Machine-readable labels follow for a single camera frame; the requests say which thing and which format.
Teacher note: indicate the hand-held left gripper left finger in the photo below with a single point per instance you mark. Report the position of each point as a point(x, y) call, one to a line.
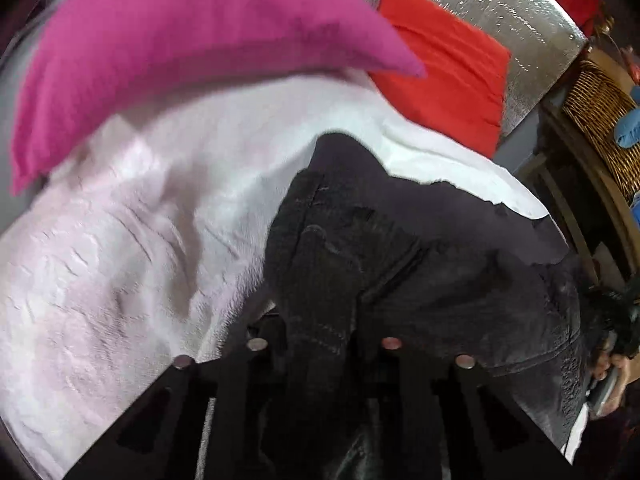
point(240, 375)

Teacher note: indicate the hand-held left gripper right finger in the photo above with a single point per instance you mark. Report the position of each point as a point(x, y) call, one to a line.
point(390, 370)

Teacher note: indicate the black denim jeans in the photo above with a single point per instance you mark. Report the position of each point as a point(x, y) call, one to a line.
point(400, 260)

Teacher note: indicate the person's right hand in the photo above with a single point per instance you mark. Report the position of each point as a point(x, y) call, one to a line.
point(620, 385)

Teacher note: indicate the white textured blanket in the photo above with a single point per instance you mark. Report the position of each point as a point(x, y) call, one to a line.
point(125, 260)

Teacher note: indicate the blue cloth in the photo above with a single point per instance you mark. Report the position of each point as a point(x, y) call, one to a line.
point(629, 120)

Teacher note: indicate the wicker basket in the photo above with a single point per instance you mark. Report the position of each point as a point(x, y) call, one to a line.
point(595, 110)

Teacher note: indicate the pink pillow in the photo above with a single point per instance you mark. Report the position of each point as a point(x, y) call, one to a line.
point(175, 50)

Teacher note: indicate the silver foil sheet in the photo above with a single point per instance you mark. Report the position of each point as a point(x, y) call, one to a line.
point(525, 25)

